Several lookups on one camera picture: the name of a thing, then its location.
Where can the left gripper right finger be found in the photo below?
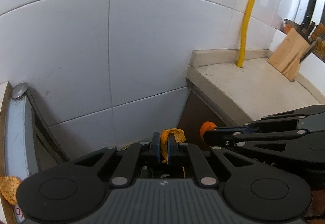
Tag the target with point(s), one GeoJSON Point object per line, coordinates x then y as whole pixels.
{"type": "Point", "coordinates": [196, 166]}

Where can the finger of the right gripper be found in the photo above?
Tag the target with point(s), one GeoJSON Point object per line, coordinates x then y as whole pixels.
{"type": "Point", "coordinates": [283, 124]}
{"type": "Point", "coordinates": [228, 137]}

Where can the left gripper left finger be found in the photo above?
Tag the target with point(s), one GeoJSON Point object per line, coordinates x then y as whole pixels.
{"type": "Point", "coordinates": [135, 157]}

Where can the orange peel piece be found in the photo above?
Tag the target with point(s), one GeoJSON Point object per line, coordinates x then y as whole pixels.
{"type": "Point", "coordinates": [206, 126]}
{"type": "Point", "coordinates": [168, 137]}

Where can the black trash bin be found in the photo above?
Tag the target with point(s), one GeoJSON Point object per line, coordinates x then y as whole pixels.
{"type": "Point", "coordinates": [163, 171]}

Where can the wooden knife block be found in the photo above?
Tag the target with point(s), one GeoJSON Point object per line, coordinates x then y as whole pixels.
{"type": "Point", "coordinates": [286, 59]}

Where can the pickle jar left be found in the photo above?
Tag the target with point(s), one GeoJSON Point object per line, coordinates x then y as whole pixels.
{"type": "Point", "coordinates": [319, 50]}

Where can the yellow gas pipe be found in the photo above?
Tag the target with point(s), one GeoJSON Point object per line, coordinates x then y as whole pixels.
{"type": "Point", "coordinates": [243, 33]}

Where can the brown knife handle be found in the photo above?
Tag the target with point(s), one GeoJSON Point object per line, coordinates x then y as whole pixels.
{"type": "Point", "coordinates": [317, 32]}

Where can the black knife handle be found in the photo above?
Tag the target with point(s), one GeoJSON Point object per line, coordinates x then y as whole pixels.
{"type": "Point", "coordinates": [307, 26]}

